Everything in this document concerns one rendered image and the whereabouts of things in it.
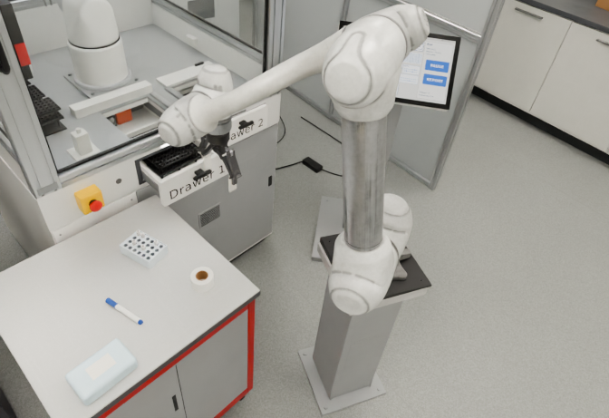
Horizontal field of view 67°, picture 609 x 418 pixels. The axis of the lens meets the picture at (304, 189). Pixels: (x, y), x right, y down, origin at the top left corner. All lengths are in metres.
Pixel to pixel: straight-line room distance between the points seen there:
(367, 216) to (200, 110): 0.50
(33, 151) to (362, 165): 0.94
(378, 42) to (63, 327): 1.13
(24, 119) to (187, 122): 0.45
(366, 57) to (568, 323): 2.17
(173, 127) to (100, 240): 0.59
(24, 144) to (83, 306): 0.49
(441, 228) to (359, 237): 1.78
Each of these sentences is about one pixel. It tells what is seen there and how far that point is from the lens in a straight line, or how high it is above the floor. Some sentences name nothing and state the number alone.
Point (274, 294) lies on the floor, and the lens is 2.41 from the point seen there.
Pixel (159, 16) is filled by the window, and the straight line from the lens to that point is 1.55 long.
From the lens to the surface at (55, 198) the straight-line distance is 1.64.
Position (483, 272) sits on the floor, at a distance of 2.79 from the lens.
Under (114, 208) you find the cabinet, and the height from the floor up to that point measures 0.77.
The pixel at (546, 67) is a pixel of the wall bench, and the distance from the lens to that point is 4.00.
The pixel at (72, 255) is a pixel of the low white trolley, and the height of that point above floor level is 0.76.
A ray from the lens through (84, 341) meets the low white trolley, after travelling 1.46.
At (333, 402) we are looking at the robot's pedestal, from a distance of 2.15.
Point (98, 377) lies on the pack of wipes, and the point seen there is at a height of 0.80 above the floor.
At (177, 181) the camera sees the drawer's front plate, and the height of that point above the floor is 0.90.
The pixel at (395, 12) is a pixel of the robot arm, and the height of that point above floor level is 1.61.
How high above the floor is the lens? 1.96
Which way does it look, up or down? 42 degrees down
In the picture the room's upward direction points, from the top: 7 degrees clockwise
